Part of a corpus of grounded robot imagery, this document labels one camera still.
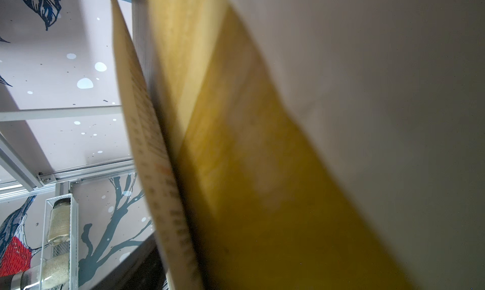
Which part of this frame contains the picture seed packet shelf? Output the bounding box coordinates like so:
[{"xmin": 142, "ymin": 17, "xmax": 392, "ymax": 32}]
[{"xmin": 110, "ymin": 0, "xmax": 204, "ymax": 289}]

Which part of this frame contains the black lid grinder bottle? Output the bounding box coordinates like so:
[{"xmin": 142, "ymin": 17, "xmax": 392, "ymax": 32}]
[{"xmin": 1, "ymin": 253, "xmax": 70, "ymax": 289}]

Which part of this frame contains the white wire wall rack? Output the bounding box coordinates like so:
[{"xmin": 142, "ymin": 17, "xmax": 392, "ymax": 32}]
[{"xmin": 39, "ymin": 194, "xmax": 79, "ymax": 289}]

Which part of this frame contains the wooden two-tier shelf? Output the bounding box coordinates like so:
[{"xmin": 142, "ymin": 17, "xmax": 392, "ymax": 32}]
[{"xmin": 133, "ymin": 0, "xmax": 484, "ymax": 289}]

